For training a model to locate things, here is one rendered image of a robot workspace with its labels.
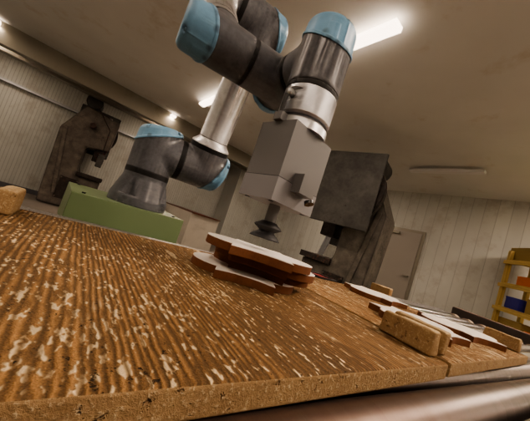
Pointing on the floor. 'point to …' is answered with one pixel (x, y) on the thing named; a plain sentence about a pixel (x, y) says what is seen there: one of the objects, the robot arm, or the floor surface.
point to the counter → (193, 226)
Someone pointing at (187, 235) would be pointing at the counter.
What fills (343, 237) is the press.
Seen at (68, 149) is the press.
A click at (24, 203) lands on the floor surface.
